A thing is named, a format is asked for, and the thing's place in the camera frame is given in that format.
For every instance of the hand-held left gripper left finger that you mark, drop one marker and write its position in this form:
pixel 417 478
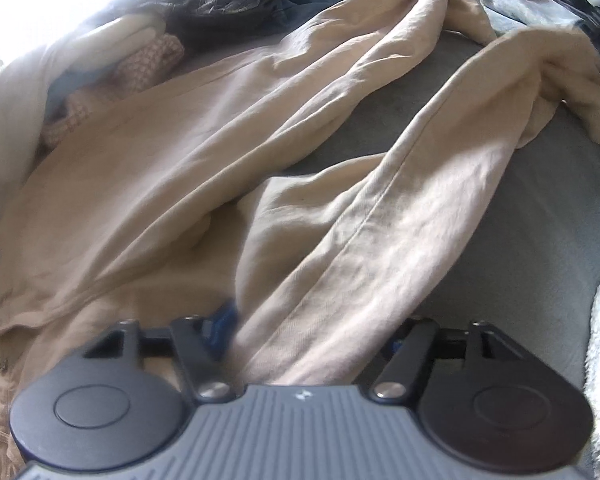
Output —
pixel 222 327

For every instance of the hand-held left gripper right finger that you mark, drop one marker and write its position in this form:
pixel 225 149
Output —
pixel 410 355

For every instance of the beige pants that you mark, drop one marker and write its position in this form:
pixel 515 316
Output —
pixel 205 160

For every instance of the light grey cloth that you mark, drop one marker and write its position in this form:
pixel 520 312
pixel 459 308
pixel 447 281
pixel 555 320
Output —
pixel 525 5

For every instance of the grey bed blanket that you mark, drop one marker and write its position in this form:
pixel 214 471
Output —
pixel 545 210

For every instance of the pink knit sweater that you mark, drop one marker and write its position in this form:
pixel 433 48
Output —
pixel 145 60

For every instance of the light blue garment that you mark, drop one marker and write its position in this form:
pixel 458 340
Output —
pixel 60 92

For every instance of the white garment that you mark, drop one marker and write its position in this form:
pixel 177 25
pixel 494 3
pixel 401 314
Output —
pixel 10 90

